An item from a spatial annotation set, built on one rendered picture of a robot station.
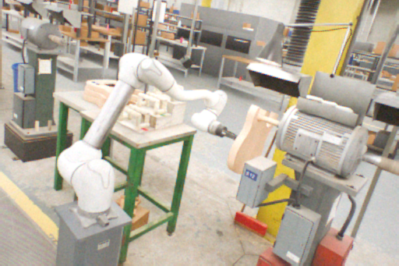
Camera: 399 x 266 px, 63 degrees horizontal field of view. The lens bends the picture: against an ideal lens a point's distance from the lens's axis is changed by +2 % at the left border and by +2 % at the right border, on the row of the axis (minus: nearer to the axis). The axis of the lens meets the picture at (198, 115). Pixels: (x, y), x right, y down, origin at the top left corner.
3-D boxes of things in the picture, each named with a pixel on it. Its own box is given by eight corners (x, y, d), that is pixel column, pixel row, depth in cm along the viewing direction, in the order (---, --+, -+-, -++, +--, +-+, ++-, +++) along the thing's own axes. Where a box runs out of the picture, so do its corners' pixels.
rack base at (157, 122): (170, 126, 231) (172, 114, 228) (155, 130, 218) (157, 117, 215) (143, 114, 245) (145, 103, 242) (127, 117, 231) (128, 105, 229)
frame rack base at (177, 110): (182, 123, 243) (187, 101, 238) (170, 126, 231) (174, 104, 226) (157, 111, 257) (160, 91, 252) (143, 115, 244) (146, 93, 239)
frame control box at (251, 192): (294, 218, 159) (309, 172, 151) (277, 236, 142) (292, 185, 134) (252, 195, 172) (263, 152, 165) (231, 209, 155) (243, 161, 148)
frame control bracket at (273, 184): (287, 182, 164) (289, 175, 163) (270, 193, 149) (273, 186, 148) (280, 179, 166) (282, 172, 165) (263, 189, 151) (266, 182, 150)
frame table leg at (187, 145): (174, 235, 262) (195, 133, 236) (169, 237, 257) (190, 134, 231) (169, 231, 265) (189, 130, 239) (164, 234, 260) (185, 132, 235)
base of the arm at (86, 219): (87, 235, 143) (89, 224, 142) (67, 208, 158) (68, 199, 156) (123, 221, 156) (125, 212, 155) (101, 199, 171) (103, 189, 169)
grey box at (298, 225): (306, 260, 161) (340, 163, 146) (298, 271, 153) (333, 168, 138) (279, 244, 170) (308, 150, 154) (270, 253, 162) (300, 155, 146)
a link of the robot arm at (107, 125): (64, 187, 153) (44, 168, 167) (90, 193, 166) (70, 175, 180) (145, 51, 160) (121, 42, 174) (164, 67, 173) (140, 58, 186)
